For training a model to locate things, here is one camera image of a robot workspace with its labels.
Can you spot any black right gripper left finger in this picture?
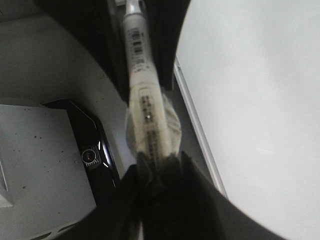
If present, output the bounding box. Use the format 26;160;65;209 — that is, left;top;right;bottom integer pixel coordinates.
55;152;147;240

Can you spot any black camera device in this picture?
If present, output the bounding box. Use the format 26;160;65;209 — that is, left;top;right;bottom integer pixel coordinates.
44;99;120;205

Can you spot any white marker with black cap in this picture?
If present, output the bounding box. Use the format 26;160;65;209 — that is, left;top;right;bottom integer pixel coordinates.
123;0;182;171

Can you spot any white whiteboard with aluminium frame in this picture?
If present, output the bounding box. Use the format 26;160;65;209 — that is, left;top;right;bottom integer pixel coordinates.
176;0;320;240

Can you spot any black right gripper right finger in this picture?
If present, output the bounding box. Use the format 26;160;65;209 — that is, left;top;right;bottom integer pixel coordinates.
142;152;282;240

